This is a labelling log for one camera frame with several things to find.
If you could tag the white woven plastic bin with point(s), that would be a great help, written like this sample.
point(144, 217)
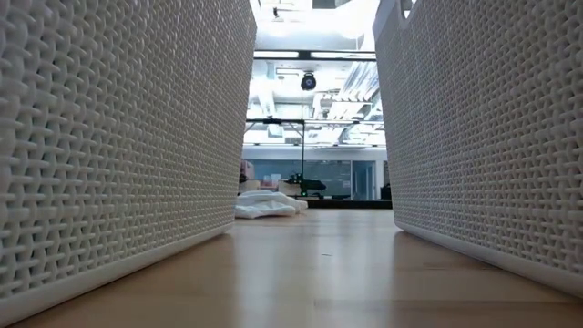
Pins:
point(114, 136)
point(478, 136)

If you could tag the cardboard box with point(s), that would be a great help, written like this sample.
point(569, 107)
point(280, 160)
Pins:
point(249, 186)
point(289, 188)

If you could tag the black distant equipment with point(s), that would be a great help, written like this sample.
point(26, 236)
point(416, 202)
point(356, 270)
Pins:
point(314, 185)

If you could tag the white garment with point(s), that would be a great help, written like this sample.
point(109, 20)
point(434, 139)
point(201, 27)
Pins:
point(268, 205)

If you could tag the glass office door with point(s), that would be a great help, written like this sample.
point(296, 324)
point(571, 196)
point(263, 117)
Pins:
point(363, 180)

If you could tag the small black distant object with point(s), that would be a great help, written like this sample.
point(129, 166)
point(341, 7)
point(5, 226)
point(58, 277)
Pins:
point(386, 191)

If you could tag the black overhead camera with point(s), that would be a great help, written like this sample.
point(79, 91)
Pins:
point(308, 82)

